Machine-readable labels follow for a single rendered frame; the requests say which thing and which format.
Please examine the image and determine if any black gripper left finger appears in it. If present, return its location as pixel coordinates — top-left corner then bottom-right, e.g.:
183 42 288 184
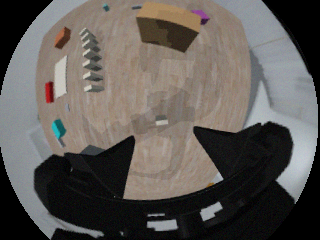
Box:
64 135 135 199

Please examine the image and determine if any small purple block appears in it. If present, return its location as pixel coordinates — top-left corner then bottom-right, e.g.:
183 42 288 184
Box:
191 9 209 25

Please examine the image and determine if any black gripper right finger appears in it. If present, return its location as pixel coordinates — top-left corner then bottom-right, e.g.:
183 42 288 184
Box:
193 123 261 179

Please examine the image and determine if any red box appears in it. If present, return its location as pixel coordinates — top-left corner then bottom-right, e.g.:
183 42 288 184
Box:
45 81 55 104

